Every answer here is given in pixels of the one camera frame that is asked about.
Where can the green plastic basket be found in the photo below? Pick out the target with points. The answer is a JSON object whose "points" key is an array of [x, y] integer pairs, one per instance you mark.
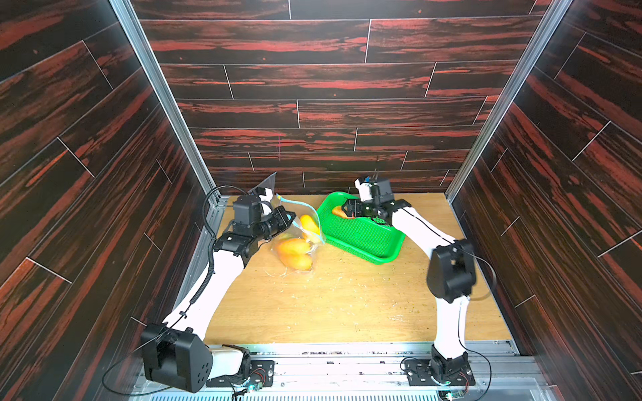
{"points": [[361, 237]]}

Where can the aluminium front rail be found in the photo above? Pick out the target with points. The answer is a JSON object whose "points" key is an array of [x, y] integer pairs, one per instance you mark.
{"points": [[374, 371]]}

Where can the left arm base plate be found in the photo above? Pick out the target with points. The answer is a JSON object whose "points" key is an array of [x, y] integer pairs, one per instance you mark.
{"points": [[252, 375]]}

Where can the yellow mango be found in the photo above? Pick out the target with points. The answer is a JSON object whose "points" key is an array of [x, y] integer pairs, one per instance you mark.
{"points": [[309, 224]]}

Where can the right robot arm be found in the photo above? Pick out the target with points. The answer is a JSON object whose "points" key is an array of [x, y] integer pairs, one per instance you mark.
{"points": [[450, 277]]}

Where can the clear zip bag blue zipper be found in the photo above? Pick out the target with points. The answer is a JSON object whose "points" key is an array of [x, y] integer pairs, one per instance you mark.
{"points": [[265, 190]]}

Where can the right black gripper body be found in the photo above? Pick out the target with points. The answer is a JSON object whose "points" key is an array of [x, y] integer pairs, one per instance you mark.
{"points": [[355, 208]]}

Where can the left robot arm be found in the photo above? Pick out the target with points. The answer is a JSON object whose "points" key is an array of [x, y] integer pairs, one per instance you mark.
{"points": [[174, 352]]}

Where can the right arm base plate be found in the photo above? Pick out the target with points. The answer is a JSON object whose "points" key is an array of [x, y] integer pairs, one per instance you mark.
{"points": [[442, 372]]}

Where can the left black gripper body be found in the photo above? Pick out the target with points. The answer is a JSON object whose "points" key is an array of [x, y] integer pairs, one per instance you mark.
{"points": [[267, 226]]}

